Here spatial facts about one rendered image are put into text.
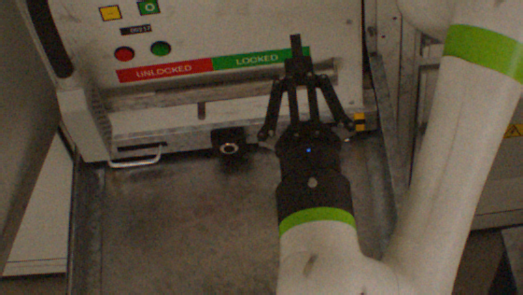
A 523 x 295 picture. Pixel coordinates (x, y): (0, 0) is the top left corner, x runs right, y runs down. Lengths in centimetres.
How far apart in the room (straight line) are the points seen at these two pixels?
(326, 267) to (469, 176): 21
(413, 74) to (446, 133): 73
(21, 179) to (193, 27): 52
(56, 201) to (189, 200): 62
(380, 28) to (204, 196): 47
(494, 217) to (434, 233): 131
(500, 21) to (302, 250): 36
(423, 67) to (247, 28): 52
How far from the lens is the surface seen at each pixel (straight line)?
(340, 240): 90
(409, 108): 177
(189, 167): 148
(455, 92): 96
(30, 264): 233
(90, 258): 143
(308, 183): 93
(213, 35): 125
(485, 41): 96
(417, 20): 113
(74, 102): 122
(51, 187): 194
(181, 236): 141
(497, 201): 217
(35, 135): 160
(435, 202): 95
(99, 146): 130
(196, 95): 130
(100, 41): 126
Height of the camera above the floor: 206
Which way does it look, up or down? 55 degrees down
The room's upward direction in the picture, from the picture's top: 10 degrees counter-clockwise
